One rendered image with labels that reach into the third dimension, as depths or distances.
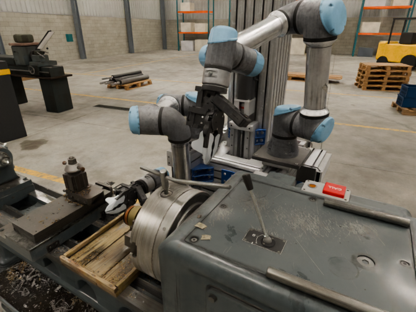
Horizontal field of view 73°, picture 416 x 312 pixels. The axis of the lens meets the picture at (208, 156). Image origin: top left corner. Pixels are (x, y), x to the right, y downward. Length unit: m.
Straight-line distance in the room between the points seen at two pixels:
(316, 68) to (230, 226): 0.69
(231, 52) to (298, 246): 0.50
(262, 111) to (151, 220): 0.90
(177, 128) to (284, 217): 0.55
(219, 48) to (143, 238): 0.56
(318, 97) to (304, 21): 0.28
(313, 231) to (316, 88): 0.60
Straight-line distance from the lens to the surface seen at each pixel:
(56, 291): 1.68
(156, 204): 0.87
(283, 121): 1.29
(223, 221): 0.74
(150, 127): 1.11
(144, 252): 0.88
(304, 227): 0.76
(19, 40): 7.43
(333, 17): 1.10
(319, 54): 1.14
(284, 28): 1.15
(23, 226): 1.40
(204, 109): 0.75
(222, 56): 0.76
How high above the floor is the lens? 1.71
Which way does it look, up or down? 25 degrees down
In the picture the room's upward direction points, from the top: straight up
